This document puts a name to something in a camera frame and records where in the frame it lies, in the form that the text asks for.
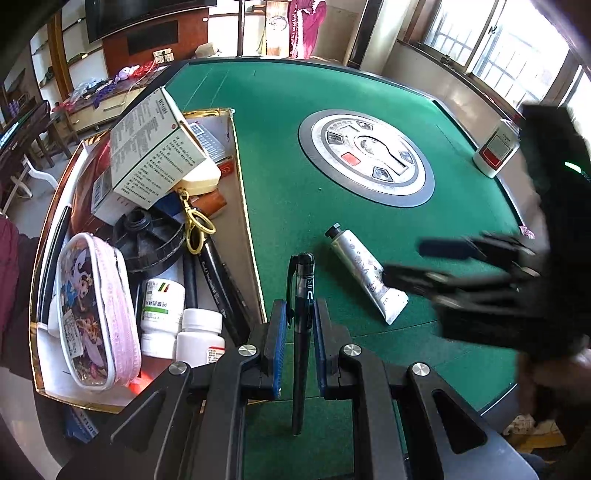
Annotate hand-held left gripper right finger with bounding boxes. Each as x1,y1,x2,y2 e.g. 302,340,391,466
313,299,542,480

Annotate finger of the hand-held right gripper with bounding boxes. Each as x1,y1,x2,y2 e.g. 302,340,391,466
382,263,513,308
418,233,539,266

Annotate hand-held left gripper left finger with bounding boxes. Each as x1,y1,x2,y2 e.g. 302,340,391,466
56,299,290,480

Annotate black gel pen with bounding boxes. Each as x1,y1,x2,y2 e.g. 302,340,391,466
287,252,316,437

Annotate silver hand cream tube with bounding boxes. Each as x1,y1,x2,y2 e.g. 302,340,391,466
324,222,411,326

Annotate gold-rimmed white cardboard box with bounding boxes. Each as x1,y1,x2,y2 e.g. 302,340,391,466
28,108,267,415

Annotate white pill bottle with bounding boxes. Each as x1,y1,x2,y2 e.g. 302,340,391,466
139,278,186,359
174,308,227,368

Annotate black pen with script print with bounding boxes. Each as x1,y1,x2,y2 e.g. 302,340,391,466
198,240,254,344

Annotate white bottle red label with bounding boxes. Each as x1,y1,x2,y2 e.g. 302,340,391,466
472,119,523,179

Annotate black plastic reel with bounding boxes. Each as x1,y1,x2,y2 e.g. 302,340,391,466
112,206,186,274

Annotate round table centre console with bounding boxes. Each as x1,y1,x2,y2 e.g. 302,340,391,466
298,108,436,209

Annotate cream plastic case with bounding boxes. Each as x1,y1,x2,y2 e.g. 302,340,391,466
177,161,222,198

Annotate pink cartoon pencil case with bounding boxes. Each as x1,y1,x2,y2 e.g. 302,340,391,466
58,232,142,393

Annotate barred window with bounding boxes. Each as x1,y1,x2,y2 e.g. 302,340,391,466
416,0,591,121

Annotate beige medicine box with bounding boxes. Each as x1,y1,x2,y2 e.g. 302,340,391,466
109,86,209,209

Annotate maroon cloth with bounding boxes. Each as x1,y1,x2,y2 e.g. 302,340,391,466
288,0,327,59

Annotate wooden chair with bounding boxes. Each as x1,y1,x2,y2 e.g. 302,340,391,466
238,0,326,61

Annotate white stool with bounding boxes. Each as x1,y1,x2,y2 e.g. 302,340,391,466
11,157,60,200

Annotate low wooden bench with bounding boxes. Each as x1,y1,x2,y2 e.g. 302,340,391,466
51,65,160,136

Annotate brown wooden tv cabinet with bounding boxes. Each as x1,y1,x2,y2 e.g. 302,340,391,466
102,9,197,70

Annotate dark wooden furniture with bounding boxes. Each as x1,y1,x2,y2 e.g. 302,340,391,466
0,99,52,171

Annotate black flat television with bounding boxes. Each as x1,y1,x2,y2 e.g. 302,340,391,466
85,0,218,44

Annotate yellow handled scissors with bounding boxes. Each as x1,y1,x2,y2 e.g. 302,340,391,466
179,188,218,256

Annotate wooden wall shelf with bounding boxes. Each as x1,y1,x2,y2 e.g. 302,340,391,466
28,14,112,107

